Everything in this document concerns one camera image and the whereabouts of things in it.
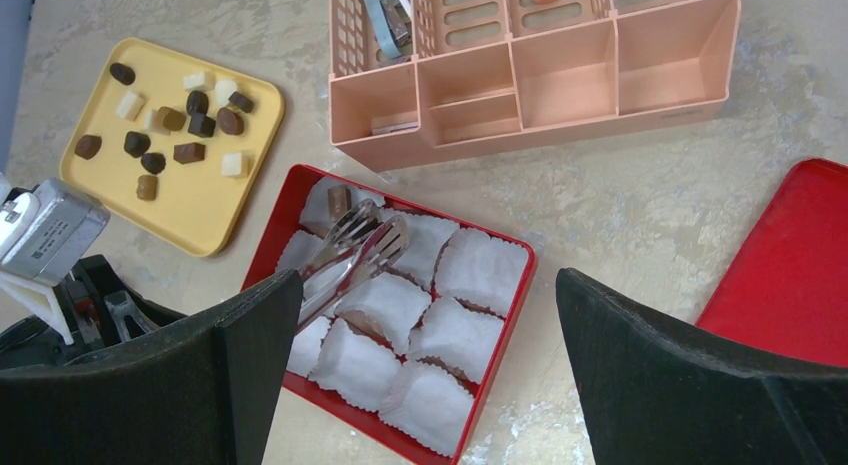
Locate yellow tray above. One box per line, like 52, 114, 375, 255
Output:
59, 37, 286, 257

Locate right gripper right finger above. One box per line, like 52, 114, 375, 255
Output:
555, 268, 847, 464

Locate metal tongs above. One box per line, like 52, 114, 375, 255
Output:
296, 199, 410, 333

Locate stapler in organizer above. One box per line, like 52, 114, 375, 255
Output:
363, 0, 412, 65

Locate small dark chocolate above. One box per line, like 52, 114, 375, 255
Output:
141, 152, 167, 175

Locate white square chocolate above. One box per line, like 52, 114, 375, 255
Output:
220, 151, 255, 179

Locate peach desk organizer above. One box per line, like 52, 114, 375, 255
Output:
328, 0, 741, 171

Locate brown rectangular chocolate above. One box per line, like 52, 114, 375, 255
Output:
327, 185, 351, 221

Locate red chocolate box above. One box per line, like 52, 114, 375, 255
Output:
245, 165, 537, 464

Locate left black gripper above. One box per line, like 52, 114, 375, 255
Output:
1, 255, 185, 370

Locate oval dark chocolate top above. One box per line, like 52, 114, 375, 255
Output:
109, 62, 136, 86

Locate red box lid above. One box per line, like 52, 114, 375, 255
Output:
696, 158, 847, 367

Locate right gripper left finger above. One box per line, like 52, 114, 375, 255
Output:
1, 271, 303, 464

